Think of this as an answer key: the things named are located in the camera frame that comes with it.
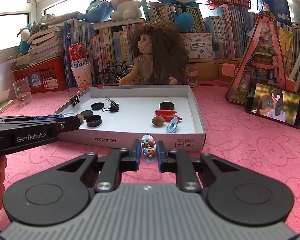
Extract red hair clip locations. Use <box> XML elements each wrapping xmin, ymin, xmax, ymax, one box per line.
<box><xmin>160</xmin><ymin>115</ymin><xmax>183</xmax><ymax>122</ymax></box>
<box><xmin>155</xmin><ymin>109</ymin><xmax>177</xmax><ymax>116</ymax></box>

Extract row of upright books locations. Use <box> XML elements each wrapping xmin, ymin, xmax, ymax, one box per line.
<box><xmin>63</xmin><ymin>1</ymin><xmax>300</xmax><ymax>88</ymax></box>

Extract clear glass cup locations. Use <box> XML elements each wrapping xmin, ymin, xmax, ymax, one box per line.
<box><xmin>13</xmin><ymin>78</ymin><xmax>32</xmax><ymax>107</ymax></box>

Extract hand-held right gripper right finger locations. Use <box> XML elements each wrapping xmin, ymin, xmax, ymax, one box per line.
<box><xmin>157</xmin><ymin>140</ymin><xmax>256</xmax><ymax>193</ymax></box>

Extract black round lid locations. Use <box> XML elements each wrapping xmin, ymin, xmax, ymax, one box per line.
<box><xmin>86</xmin><ymin>115</ymin><xmax>102</xmax><ymax>127</ymax></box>

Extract grey plush toy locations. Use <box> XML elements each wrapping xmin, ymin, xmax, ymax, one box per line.
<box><xmin>30</xmin><ymin>13</ymin><xmax>57</xmax><ymax>34</ymax></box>

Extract miniature black bicycle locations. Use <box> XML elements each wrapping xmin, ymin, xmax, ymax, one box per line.
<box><xmin>97</xmin><ymin>60</ymin><xmax>133</xmax><ymax>85</ymax></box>

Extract thick black round puck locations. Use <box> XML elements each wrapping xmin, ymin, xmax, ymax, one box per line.
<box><xmin>159</xmin><ymin>101</ymin><xmax>175</xmax><ymax>110</ymax></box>

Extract pink rabbit print towel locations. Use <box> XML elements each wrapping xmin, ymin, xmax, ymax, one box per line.
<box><xmin>0</xmin><ymin>80</ymin><xmax>300</xmax><ymax>230</ymax></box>

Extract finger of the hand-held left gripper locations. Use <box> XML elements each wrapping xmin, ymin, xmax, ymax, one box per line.
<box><xmin>0</xmin><ymin>116</ymin><xmax>81</xmax><ymax>133</ymax></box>
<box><xmin>34</xmin><ymin>114</ymin><xmax>63</xmax><ymax>120</ymax></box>

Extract white box with colourful print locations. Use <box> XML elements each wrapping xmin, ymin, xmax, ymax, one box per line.
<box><xmin>181</xmin><ymin>32</ymin><xmax>213</xmax><ymax>60</ymax></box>

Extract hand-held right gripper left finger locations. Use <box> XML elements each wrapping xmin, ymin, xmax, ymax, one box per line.
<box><xmin>47</xmin><ymin>139</ymin><xmax>142</xmax><ymax>193</ymax></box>

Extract wooden shelf box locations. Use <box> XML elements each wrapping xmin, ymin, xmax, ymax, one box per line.
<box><xmin>189</xmin><ymin>59</ymin><xmax>242</xmax><ymax>82</ymax></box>

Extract blue paper bag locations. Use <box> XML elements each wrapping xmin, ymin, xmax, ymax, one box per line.
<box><xmin>249</xmin><ymin>0</ymin><xmax>292</xmax><ymax>23</ymax></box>

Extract small stacked jars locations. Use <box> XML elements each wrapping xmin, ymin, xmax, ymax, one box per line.
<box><xmin>185</xmin><ymin>65</ymin><xmax>198</xmax><ymax>87</ymax></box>

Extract red beverage can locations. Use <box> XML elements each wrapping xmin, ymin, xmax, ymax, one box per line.
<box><xmin>68</xmin><ymin>42</ymin><xmax>88</xmax><ymax>68</ymax></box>

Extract stack of lying books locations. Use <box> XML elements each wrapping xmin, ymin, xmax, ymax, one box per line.
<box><xmin>27</xmin><ymin>26</ymin><xmax>64</xmax><ymax>64</ymax></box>

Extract paper cup with cat print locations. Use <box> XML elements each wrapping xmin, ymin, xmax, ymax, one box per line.
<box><xmin>71</xmin><ymin>62</ymin><xmax>92</xmax><ymax>92</ymax></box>

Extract smartphone showing video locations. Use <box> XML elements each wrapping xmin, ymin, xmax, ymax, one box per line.
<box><xmin>244</xmin><ymin>81</ymin><xmax>300</xmax><ymax>128</ymax></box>

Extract white and pink rabbit plush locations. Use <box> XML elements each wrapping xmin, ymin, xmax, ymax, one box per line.
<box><xmin>109</xmin><ymin>0</ymin><xmax>143</xmax><ymax>22</ymax></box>

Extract white cardboard box tray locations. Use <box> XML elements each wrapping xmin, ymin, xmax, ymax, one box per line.
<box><xmin>51</xmin><ymin>84</ymin><xmax>207</xmax><ymax>153</ymax></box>

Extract large red plastic basket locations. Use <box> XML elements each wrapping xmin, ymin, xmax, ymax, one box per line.
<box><xmin>12</xmin><ymin>56</ymin><xmax>67</xmax><ymax>94</ymax></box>

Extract doll with curly brown hair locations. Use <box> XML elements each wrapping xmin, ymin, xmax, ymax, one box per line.
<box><xmin>118</xmin><ymin>21</ymin><xmax>189</xmax><ymax>86</ymax></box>

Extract black binder clip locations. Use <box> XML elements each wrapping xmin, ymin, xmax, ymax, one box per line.
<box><xmin>102</xmin><ymin>97</ymin><xmax>120</xmax><ymax>113</ymax></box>
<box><xmin>67</xmin><ymin>90</ymin><xmax>81</xmax><ymax>107</ymax></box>

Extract blue and white plush toy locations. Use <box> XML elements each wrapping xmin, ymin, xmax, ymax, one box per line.
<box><xmin>19</xmin><ymin>23</ymin><xmax>33</xmax><ymax>54</ymax></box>

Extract blue bear plush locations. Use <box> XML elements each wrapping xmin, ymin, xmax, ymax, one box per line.
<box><xmin>77</xmin><ymin>0</ymin><xmax>113</xmax><ymax>23</ymax></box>

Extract pink house-shaped toy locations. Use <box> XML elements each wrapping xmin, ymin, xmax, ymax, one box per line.
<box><xmin>226</xmin><ymin>12</ymin><xmax>296</xmax><ymax>104</ymax></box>

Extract light blue hair clip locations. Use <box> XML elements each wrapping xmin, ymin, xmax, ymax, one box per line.
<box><xmin>166</xmin><ymin>116</ymin><xmax>178</xmax><ymax>134</ymax></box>

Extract white grid board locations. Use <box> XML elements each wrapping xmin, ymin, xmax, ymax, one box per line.
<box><xmin>0</xmin><ymin>47</ymin><xmax>18</xmax><ymax>68</ymax></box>

